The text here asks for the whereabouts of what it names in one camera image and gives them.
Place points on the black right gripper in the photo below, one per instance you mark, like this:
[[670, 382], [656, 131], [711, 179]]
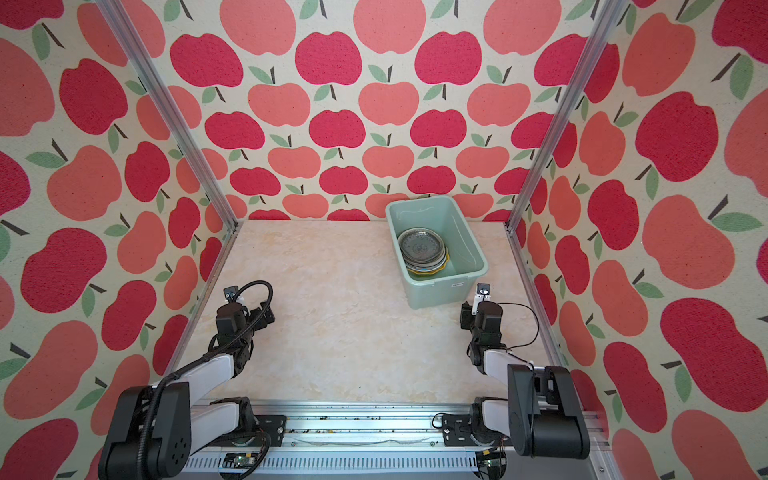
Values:
[[466, 317]]

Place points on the aluminium corner post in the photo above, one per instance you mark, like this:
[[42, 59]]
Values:
[[129, 38], [596, 42]]

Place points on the mint green plastic bin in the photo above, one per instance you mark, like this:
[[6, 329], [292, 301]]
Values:
[[467, 262]]

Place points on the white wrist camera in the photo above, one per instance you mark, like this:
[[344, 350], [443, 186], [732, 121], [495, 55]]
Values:
[[482, 294], [234, 294]]

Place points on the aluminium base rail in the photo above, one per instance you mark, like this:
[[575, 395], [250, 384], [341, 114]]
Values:
[[363, 441]]

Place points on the aluminium corner post left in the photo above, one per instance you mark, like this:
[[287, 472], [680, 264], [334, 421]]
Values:
[[129, 38]]

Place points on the yellow dotted scalloped plate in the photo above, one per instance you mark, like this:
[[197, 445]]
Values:
[[427, 272]]

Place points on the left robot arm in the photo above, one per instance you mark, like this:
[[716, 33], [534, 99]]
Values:
[[174, 408]]

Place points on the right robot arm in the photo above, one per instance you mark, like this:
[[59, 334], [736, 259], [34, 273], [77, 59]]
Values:
[[541, 414]]

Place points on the clear glass square plate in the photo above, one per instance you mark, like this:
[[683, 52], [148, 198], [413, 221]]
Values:
[[422, 249]]

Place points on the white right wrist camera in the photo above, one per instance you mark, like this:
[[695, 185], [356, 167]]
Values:
[[482, 294]]

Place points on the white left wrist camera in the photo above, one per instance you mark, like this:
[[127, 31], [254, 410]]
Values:
[[234, 294]]

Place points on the aluminium corner post right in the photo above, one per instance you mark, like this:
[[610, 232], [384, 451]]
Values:
[[596, 42]]

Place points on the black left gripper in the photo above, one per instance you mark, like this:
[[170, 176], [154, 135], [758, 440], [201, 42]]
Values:
[[259, 321]]

